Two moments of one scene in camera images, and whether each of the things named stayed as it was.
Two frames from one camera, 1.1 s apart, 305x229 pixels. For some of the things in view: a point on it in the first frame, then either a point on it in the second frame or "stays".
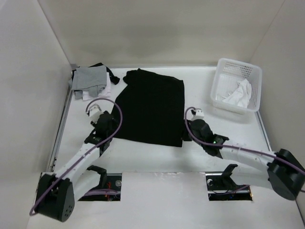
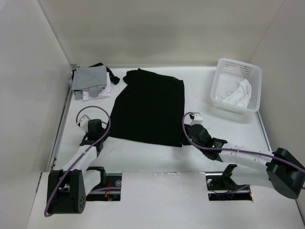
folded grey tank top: x=94 y=78 stays
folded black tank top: x=114 y=79 stays
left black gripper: x=115 y=125 -> x=104 y=131
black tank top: x=153 y=109 stays
